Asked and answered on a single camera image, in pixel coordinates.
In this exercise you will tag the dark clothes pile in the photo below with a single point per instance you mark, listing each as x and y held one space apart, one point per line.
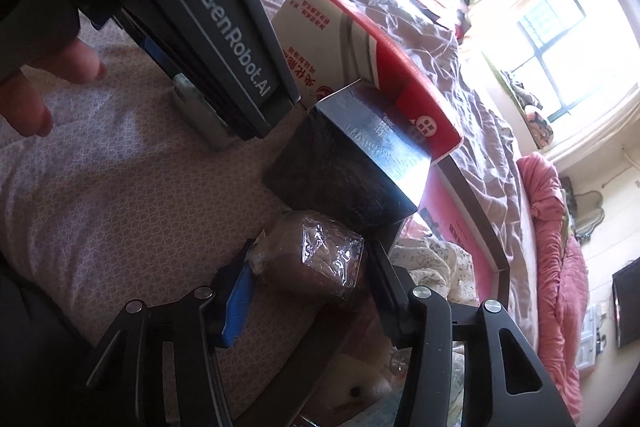
517 89

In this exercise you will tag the white standing fan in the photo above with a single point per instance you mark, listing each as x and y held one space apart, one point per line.
587 212

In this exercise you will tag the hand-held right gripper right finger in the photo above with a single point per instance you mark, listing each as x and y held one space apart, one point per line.
387 292

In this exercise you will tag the white drawer cabinet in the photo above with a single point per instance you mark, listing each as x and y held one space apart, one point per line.
592 332

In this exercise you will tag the green patterned cloth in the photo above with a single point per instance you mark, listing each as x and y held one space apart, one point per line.
567 217

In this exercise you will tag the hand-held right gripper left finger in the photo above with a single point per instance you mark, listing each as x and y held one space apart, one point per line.
237 307

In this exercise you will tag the person's left hand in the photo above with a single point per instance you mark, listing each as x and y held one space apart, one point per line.
30 102

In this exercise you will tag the pink picture book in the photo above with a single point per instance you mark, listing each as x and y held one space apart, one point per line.
435 194

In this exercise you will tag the dark blue box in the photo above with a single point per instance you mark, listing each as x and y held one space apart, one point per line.
340 167

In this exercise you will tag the black television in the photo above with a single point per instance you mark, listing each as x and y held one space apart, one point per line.
627 307

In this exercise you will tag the cream floral scrunchie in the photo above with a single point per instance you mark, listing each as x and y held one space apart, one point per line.
435 267

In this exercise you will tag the shallow grey cardboard box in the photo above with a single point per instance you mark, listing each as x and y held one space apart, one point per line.
480 227

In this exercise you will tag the patterned cushion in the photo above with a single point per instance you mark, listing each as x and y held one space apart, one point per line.
539 127

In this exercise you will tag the pink quilt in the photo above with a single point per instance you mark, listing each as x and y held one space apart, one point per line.
560 307

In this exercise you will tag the white plush rabbit toy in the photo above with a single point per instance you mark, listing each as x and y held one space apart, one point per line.
365 382

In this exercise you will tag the red and white carton box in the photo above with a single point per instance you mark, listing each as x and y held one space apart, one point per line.
350 37

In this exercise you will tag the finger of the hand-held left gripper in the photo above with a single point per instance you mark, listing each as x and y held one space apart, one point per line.
156 54
220 82

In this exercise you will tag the orange sponge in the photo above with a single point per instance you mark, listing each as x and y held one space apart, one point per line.
310 257

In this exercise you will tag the window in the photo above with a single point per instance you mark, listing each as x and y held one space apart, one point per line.
590 72

